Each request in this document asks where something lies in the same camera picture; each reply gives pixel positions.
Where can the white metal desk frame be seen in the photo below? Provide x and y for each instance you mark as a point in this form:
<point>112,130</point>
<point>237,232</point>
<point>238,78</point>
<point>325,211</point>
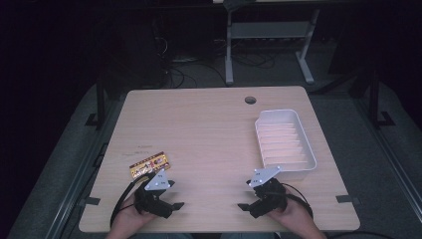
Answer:
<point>265,31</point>

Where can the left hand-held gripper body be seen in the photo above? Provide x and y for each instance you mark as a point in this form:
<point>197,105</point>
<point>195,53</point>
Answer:
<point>156,199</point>

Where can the person's right hand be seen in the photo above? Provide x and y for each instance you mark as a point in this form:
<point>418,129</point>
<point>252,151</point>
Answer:
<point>292,215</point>

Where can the white plastic ribbed tray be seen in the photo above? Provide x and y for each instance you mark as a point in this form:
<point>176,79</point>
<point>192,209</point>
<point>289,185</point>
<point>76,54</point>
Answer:
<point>285,142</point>

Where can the person's left hand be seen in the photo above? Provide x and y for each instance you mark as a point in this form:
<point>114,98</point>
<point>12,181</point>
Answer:
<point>127,217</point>

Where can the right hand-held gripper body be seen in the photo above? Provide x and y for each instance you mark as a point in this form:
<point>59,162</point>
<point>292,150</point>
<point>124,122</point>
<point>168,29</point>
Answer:
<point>267,195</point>

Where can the gold and red snack packet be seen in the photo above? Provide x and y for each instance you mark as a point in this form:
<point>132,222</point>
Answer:
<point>150,165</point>

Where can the black table edge bracket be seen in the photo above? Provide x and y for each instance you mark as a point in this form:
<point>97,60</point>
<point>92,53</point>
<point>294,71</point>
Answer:
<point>346,199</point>
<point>89,201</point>

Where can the black metal stand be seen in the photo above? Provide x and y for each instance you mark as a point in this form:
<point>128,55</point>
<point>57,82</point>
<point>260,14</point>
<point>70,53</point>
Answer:
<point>99,106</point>
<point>375,99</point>

